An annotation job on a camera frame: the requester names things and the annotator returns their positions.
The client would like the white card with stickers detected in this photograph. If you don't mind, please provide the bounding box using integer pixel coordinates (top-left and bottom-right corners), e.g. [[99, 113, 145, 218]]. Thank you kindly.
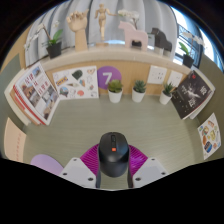
[[52, 65, 100, 101]]

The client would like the wooden hand model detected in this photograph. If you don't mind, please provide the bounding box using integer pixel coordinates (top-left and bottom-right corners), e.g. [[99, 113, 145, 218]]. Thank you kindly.
[[65, 8, 90, 52]]

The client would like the black-cover book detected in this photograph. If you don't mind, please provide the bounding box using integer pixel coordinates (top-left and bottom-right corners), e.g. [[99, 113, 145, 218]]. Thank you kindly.
[[170, 69, 214, 120]]

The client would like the wooden mannequin figure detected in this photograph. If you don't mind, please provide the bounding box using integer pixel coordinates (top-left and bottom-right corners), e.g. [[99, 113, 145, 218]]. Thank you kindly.
[[94, 3, 118, 48]]

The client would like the purple mouse pad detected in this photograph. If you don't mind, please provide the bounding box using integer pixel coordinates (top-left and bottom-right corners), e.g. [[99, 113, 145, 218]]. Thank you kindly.
[[29, 153, 65, 177]]

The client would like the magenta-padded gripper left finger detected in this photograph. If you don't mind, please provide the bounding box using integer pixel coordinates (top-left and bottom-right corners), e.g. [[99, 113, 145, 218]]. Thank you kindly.
[[59, 143, 101, 189]]

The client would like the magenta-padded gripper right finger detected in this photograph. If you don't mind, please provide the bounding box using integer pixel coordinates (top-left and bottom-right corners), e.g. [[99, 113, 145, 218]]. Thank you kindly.
[[127, 143, 168, 189]]

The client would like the black horse figure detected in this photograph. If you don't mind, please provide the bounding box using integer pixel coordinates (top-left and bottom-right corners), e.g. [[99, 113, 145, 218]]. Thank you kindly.
[[150, 27, 174, 56]]

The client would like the beige booklet with red text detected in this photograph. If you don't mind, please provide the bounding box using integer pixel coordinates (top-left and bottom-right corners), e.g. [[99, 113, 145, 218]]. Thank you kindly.
[[3, 117, 28, 164]]

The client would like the dark-framed window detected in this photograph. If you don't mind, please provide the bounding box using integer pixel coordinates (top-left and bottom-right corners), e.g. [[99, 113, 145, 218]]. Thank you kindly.
[[171, 6, 218, 68]]

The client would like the grey curtain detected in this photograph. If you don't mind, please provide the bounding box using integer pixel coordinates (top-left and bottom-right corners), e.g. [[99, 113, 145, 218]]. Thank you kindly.
[[24, 0, 178, 68]]

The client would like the red-spined book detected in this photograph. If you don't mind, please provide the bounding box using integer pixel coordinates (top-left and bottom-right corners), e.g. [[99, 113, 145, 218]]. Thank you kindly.
[[12, 84, 46, 126]]

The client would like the round purple number sign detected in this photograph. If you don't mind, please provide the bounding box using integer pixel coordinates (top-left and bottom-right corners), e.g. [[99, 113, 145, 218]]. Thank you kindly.
[[96, 65, 123, 91]]

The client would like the white orchid in black pot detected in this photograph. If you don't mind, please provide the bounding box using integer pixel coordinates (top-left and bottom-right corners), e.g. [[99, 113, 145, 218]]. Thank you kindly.
[[24, 21, 64, 60], [178, 31, 205, 69], [117, 8, 141, 48]]

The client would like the light wooden desk shelf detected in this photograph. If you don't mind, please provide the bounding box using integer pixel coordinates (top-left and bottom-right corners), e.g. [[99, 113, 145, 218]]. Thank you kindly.
[[9, 44, 194, 101]]

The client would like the thick white book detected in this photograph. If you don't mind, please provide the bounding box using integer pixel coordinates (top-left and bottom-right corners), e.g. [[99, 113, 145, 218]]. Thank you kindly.
[[3, 68, 34, 127]]

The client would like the brown book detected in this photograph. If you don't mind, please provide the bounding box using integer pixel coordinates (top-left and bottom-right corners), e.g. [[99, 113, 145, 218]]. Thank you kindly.
[[9, 87, 38, 126]]

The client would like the pink horse figure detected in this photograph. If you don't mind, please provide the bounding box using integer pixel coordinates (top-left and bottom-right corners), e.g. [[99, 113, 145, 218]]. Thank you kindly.
[[117, 20, 149, 51]]

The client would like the black computer mouse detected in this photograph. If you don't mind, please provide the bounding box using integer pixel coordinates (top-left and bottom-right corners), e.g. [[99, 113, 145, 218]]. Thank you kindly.
[[97, 131, 131, 179]]

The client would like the small succulent in white pot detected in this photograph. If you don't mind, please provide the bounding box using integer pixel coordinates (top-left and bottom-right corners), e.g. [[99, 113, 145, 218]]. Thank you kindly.
[[107, 79, 124, 104], [158, 81, 175, 106], [131, 79, 148, 104]]

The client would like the photo-cover magazine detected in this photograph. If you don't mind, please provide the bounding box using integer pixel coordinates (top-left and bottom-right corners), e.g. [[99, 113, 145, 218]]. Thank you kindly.
[[13, 61, 61, 126]]

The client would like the colourful food sticker card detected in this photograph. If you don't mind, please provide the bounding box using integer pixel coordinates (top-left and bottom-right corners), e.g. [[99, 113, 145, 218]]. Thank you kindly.
[[197, 112, 222, 161]]

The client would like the white wall socket plate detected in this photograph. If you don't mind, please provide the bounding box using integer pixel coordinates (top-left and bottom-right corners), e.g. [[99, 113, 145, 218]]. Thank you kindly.
[[167, 69, 184, 88], [146, 65, 168, 85]]

